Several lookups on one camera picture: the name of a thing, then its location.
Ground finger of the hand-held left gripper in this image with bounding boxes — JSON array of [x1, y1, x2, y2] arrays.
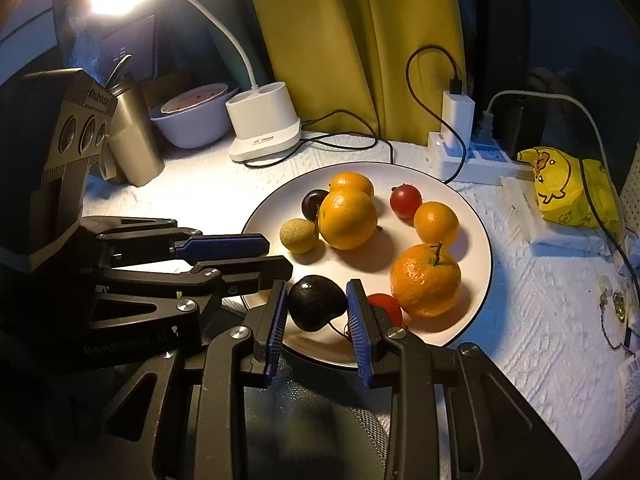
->
[[82, 255, 294, 348], [82, 215, 271, 273]]

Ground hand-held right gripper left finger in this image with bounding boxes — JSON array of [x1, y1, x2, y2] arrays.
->
[[55, 279, 291, 480]]

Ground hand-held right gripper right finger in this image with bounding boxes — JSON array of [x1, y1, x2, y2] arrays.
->
[[345, 279, 583, 480]]

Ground red cherry tomato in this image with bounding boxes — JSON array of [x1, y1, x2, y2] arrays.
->
[[390, 185, 422, 219], [367, 293, 403, 326]]

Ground dark purple plum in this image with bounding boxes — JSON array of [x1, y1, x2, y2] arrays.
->
[[288, 275, 348, 332], [301, 189, 331, 221]]

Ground tan longan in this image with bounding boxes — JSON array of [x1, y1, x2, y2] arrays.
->
[[280, 218, 319, 254]]

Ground large orange with stem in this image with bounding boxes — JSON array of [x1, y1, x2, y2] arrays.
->
[[390, 242, 462, 318]]

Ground yellow-orange round citrus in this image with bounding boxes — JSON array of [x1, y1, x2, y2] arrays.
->
[[318, 188, 378, 251]]

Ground white plate with dark rim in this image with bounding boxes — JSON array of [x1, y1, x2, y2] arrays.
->
[[239, 161, 495, 366]]

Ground steel tumbler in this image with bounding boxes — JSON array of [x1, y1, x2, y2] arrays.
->
[[100, 72, 166, 187]]

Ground grey round mat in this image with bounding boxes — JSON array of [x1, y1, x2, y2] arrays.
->
[[220, 297, 391, 480]]

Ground small orange kumquat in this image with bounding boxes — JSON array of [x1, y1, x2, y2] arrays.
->
[[414, 201, 461, 247], [329, 172, 375, 198]]

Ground pale purple bowl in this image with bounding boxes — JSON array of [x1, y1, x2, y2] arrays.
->
[[149, 81, 241, 150]]

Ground white desk lamp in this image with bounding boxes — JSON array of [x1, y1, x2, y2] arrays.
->
[[87, 0, 302, 163]]

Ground dark screen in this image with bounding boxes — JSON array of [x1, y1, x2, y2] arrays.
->
[[70, 12, 161, 91]]

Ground white textured tablecloth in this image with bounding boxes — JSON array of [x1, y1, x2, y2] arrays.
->
[[80, 130, 640, 466]]

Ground white power strip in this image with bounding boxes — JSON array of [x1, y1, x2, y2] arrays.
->
[[427, 131, 536, 184]]

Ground white tissue pack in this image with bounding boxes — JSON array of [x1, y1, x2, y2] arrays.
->
[[499, 176, 626, 258]]

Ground white charger block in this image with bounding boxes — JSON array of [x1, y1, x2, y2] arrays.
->
[[441, 91, 475, 153]]

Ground yellow curtain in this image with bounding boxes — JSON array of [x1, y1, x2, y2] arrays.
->
[[240, 0, 468, 133]]

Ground yellow duck print packet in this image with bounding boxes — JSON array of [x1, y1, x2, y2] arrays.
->
[[516, 146, 626, 231]]

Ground white woven plastic basket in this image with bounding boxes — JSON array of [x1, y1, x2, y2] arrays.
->
[[620, 160, 640, 221]]

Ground black lamp cable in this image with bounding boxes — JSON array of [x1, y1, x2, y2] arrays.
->
[[242, 108, 396, 168]]

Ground black usb cable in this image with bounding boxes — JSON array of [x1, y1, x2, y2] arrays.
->
[[405, 45, 466, 183]]

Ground small metal keychain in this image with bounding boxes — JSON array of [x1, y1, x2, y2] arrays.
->
[[597, 275, 640, 351]]

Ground thin black cable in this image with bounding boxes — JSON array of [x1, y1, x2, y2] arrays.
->
[[577, 157, 633, 286]]

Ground white power cable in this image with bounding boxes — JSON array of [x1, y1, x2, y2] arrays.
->
[[475, 90, 613, 161]]

